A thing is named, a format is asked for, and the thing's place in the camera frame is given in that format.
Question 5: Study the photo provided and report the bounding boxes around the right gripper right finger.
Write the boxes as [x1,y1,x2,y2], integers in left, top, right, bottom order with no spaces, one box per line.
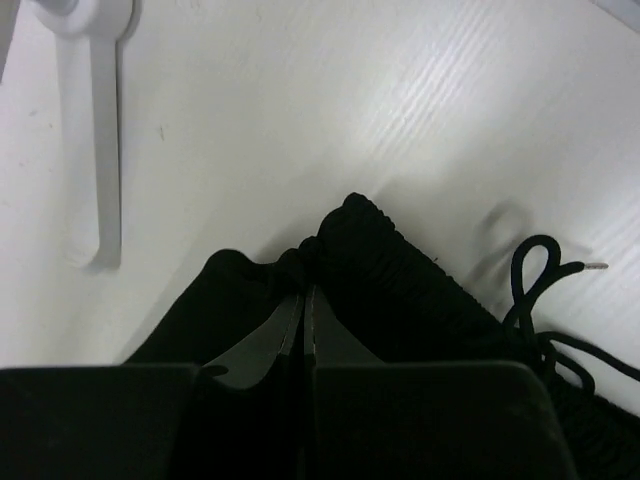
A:
[304,287,577,479]

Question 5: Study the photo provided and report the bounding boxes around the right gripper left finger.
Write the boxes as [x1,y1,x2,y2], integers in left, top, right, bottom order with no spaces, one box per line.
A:
[1,296,304,479]

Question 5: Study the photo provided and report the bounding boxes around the black trousers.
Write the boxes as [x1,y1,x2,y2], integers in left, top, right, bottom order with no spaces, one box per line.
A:
[131,193,639,479]

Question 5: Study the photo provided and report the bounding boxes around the white clothes rack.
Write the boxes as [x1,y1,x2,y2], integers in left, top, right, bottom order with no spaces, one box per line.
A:
[33,0,134,269]

